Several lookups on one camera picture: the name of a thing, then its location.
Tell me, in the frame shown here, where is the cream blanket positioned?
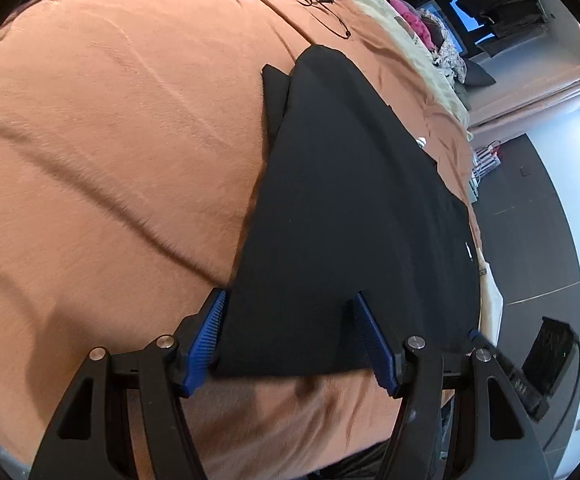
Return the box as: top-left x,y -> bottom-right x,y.
315,0 -> 473,142

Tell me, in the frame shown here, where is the pink curtain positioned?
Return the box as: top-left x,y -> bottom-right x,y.
470,57 -> 580,128

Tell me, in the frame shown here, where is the dark grey pillow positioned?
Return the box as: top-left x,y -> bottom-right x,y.
462,57 -> 498,90

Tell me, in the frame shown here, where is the cream folded cloth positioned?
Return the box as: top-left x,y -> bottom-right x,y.
476,247 -> 503,343

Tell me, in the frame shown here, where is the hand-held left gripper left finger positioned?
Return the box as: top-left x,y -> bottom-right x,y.
29,287 -> 228,480

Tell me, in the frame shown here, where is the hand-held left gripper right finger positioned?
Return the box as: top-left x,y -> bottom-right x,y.
352,292 -> 553,480

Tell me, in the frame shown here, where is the pink cloth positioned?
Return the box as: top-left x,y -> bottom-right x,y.
390,0 -> 436,52

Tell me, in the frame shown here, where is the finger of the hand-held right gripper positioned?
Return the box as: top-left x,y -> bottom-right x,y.
470,329 -> 551,422

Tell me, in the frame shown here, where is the brown blanket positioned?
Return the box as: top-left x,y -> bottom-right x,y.
0,0 -> 473,480

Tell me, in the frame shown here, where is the black button-up jacket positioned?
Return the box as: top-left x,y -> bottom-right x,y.
210,45 -> 483,381

